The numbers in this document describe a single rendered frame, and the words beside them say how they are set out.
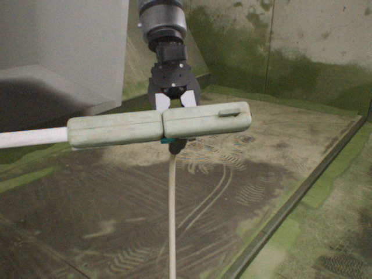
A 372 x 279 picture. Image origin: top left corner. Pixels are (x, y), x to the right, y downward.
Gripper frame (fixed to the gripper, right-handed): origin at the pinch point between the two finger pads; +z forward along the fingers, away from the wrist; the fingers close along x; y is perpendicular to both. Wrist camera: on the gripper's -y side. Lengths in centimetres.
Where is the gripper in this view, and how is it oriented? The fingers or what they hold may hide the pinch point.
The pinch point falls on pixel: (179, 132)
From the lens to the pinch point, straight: 62.9
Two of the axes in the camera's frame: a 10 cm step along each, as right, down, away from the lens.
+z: 1.4, 9.6, -2.3
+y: -1.1, 2.4, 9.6
